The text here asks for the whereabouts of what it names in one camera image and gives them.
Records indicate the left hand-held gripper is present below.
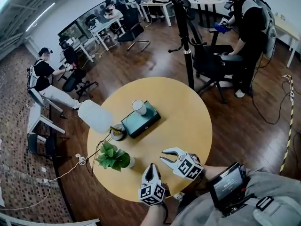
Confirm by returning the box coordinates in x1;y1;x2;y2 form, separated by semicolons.
138;163;170;207

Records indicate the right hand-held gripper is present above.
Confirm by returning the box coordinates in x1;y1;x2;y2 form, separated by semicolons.
159;147;204;181

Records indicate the green plant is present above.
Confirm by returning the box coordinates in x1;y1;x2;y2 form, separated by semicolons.
95;140;136;173

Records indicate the person's left forearm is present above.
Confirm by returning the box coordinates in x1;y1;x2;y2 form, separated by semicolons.
140;203;169;226

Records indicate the person's right forearm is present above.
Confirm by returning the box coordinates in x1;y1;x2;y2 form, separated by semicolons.
201;165;233;181

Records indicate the round wooden table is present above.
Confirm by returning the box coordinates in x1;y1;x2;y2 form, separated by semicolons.
87;77;213;203

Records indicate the dark green box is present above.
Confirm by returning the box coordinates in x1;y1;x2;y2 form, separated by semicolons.
120;99;162;139

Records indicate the white cup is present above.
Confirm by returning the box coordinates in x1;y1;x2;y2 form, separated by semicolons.
131;99;147;116

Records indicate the person's grey shirt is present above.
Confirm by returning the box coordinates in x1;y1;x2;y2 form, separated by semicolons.
171;168;301;226

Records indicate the black chest monitor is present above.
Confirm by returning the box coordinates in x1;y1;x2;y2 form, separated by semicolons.
206;162;248;217

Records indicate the white table lamp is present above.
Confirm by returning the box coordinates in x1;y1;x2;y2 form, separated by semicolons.
77;99;127;141

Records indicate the black high-back office chair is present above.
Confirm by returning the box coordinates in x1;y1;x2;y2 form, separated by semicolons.
181;0;245;104

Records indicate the white metal shelf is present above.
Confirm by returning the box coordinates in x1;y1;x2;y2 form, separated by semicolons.
0;212;101;226

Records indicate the yellow black striped tape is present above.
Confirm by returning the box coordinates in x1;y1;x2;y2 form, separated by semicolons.
278;75;295;174

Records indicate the small black chair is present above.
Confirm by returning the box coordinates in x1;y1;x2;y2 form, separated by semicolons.
27;132;73;161

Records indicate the black coat rack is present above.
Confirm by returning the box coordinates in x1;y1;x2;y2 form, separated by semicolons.
133;0;196;90

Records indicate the small white desk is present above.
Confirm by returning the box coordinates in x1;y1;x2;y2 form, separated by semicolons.
27;101;67;136

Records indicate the black cantilever chair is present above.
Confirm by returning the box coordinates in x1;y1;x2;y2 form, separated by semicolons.
117;7;151;52

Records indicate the black framed glass partition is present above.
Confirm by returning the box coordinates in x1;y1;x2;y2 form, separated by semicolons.
57;0;129;40

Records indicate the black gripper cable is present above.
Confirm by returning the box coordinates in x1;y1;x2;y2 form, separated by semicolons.
194;170;206;190
161;202;170;225

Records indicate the black lamp cable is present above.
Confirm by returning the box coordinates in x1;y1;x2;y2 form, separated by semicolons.
88;132;114;178

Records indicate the white floor cable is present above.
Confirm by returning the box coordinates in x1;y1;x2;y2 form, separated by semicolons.
0;152;89;212

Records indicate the black strap buckle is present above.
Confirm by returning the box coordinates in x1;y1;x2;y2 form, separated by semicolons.
254;195;275;211

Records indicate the black floor cable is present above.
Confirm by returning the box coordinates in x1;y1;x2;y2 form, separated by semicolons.
248;53;294;125

